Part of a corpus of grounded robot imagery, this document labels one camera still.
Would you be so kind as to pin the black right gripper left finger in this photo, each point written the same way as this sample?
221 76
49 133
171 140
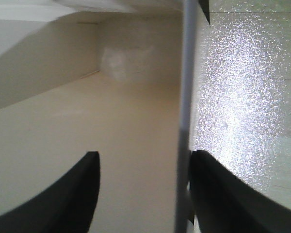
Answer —
67 206

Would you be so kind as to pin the white plastic trash bin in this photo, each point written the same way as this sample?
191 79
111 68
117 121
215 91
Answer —
137 129

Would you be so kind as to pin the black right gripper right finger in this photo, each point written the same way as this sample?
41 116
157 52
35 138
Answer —
225 204

